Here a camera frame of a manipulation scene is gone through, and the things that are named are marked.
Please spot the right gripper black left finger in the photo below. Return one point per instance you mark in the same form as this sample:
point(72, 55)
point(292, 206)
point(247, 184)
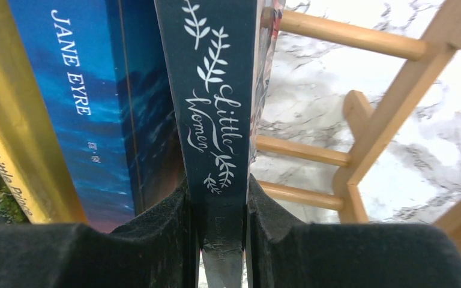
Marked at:
point(155, 249)

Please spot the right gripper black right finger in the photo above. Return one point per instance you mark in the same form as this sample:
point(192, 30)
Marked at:
point(283, 251)

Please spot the blue orange book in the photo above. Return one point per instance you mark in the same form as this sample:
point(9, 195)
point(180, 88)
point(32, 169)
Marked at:
point(100, 68)

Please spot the floral purple book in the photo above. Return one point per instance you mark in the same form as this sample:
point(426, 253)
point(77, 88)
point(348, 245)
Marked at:
point(219, 56)

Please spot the yellow book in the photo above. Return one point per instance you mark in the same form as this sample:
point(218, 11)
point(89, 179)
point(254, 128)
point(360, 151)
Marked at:
point(31, 162)

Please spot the wooden book rack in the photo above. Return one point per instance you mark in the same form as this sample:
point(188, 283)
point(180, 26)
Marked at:
point(363, 122)

